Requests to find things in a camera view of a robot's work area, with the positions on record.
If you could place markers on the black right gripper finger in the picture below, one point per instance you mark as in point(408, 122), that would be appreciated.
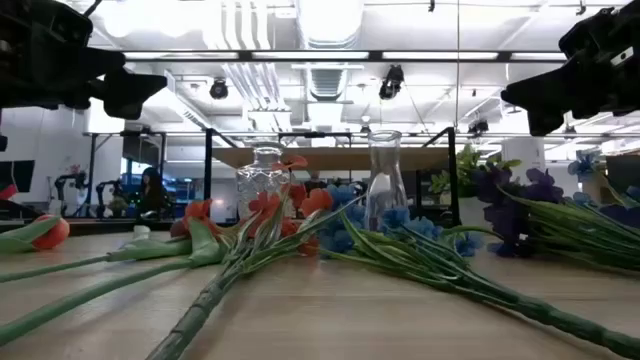
point(545, 100)

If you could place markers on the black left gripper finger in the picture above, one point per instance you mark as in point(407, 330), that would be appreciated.
point(132, 92)

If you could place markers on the purple flower bunch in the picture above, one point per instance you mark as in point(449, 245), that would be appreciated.
point(550, 225)

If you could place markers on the squat textured glass vase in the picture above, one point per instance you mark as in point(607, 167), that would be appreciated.
point(257, 180)

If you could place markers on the tall smooth glass carafe vase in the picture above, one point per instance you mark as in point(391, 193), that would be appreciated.
point(385, 170)

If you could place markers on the sparse blue flower bunch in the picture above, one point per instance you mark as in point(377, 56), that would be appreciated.
point(450, 277)

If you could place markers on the pinkish red artificial tulip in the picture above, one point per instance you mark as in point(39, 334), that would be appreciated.
point(100, 292)

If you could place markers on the red poppy flower bunch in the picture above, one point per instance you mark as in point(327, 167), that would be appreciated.
point(215, 292)

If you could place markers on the background black robot arm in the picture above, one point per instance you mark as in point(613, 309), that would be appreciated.
point(107, 192)
point(70, 181)

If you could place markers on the wooden shelf with black legs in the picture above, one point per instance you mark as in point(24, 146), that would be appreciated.
point(330, 157)

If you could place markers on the green potted plant white pot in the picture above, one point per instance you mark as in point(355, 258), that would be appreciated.
point(467, 165)

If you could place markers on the person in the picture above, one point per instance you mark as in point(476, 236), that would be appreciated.
point(150, 192)

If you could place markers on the black monitor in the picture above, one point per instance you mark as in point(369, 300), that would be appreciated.
point(20, 175)

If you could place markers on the black overhead rig bar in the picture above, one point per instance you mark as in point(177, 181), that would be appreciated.
point(245, 56)

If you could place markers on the black overhead mounted camera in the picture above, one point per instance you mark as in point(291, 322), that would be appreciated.
point(391, 82)
point(218, 89)

